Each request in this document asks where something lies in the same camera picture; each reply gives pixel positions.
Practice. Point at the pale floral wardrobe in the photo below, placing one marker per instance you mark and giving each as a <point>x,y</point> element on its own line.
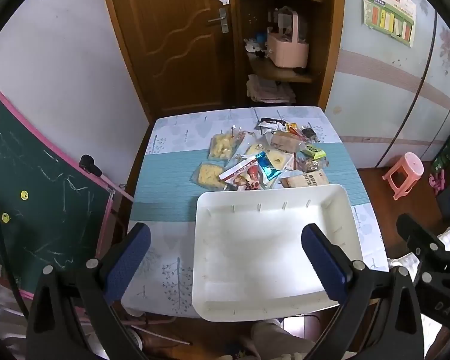
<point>378,101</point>

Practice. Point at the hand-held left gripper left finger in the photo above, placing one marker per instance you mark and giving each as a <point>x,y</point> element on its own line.
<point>129,258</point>

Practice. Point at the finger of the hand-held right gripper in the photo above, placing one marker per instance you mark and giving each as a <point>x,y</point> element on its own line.
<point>416,232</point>

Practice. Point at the yellow round magnet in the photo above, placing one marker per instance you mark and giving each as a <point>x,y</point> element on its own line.
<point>24,195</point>
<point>5,217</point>

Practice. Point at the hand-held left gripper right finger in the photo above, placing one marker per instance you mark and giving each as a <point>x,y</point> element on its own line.
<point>324,258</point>

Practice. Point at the small orange snack packet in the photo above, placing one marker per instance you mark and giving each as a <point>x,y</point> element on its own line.
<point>291,127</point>

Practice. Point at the green chalkboard pink frame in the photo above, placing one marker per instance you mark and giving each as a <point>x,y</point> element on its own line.
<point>41,195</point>

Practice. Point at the small pink toy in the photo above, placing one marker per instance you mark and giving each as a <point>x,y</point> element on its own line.
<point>437,182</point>

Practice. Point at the person's beige pants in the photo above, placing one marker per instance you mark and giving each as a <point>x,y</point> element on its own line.
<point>277,339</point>

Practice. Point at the small dark candy packet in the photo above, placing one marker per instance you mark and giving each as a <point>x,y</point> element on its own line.
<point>309,133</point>

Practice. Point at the green snack packet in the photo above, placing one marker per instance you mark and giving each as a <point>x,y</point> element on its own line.
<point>314,152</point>

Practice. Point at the pink plastic stool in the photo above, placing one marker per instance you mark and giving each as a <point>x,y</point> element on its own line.
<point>405,172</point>

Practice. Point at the patterned teal tablecloth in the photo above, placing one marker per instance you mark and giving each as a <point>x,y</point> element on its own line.
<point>165,191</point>

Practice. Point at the tan paper snack packet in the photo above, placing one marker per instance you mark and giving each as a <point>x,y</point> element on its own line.
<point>305,180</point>

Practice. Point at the wooden door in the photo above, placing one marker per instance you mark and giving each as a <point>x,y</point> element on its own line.
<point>165,26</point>

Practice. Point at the brown snack packet white label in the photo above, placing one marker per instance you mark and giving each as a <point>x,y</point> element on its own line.
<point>287,143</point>

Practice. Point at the white plastic tray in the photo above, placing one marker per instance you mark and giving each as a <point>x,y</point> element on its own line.
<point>262,240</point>

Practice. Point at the wall poster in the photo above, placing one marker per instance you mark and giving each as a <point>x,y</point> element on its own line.
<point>388,7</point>

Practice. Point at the clear bag of yellow chips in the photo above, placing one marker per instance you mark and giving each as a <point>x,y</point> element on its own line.
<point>222,148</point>

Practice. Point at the clear packet of brown nuts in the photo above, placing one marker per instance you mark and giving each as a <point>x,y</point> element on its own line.
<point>309,164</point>

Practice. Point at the wooden corner shelf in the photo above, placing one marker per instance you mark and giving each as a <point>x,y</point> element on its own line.
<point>322,45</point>

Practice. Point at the small toy figures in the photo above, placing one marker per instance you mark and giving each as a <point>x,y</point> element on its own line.
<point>254,47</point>

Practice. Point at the red and white snack packet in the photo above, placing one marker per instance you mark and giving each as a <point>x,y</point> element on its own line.
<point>243,176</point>

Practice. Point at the stack of folded cloths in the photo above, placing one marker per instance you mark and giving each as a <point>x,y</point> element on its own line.
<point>270,90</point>

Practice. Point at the blue foil snack packet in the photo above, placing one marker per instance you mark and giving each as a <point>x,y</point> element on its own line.
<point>268,167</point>

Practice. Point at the yellow cake packet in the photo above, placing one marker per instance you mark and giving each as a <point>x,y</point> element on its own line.
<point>209,175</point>

